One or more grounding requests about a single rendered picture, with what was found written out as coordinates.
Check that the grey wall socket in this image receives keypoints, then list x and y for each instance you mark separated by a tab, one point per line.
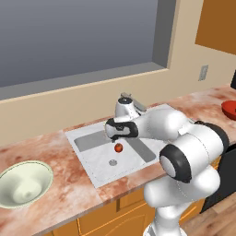
203	73

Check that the red bowl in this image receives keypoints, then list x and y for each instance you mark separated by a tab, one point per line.
230	110

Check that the grey window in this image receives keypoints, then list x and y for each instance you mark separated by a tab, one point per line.
76	37

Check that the grey sink tap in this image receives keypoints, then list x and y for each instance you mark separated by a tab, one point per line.
140	106

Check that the black appliance on worktop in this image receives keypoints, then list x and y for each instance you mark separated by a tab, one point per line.
234	80

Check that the orange drawer front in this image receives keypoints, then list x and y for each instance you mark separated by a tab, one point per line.
130	199

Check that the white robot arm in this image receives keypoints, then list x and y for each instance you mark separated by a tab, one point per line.
187	144

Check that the red apple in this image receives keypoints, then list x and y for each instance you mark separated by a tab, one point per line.
118	148

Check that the black built-in appliance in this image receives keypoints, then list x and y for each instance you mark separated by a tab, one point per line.
226	181

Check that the pale green bowl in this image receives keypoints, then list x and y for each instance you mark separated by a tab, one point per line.
24	184

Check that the orange wall cabinet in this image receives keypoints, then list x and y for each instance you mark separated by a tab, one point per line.
218	24

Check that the orange arched cabinet door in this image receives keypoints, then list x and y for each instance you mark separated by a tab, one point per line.
116	222

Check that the white sink basin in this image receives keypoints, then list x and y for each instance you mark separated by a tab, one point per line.
92	159

